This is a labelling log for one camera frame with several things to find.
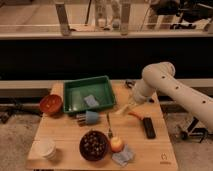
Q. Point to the orange carrot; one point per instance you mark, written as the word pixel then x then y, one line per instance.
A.
pixel 135 115

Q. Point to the white stacked bowls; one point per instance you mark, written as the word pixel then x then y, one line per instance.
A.
pixel 46 148

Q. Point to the black office chair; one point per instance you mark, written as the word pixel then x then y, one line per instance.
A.
pixel 188 11

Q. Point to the blue cup with brush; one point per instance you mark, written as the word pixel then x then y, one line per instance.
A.
pixel 89 118

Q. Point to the red bowl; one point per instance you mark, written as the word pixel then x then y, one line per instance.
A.
pixel 51 104

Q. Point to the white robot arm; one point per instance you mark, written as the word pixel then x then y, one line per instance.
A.
pixel 160 77

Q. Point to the green plastic tray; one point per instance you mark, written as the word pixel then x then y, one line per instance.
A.
pixel 75 91

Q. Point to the black handled scissors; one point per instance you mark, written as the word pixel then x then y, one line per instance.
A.
pixel 129 83

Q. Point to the blue cloth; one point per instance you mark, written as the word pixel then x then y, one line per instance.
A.
pixel 123 157

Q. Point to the dark bowl with food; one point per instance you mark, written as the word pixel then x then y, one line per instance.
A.
pixel 94 145

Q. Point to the blue sponge in tray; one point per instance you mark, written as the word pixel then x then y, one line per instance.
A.
pixel 91 101

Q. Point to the apple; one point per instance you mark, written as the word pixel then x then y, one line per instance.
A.
pixel 116 144

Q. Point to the metal fork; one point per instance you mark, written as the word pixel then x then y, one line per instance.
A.
pixel 110 133

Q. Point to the black remote control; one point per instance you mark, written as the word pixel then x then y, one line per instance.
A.
pixel 149 129

